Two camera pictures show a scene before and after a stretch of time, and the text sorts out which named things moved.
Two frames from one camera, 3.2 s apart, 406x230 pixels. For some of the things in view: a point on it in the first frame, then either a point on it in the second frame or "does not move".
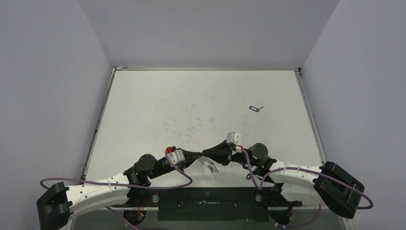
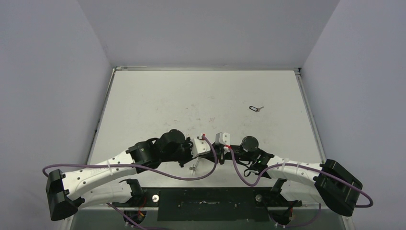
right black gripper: x=227 y=154 does not move
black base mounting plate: x=213 y=204 does not move
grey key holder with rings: x=208 y=164 to x=193 y=168
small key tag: x=254 y=109 does not move
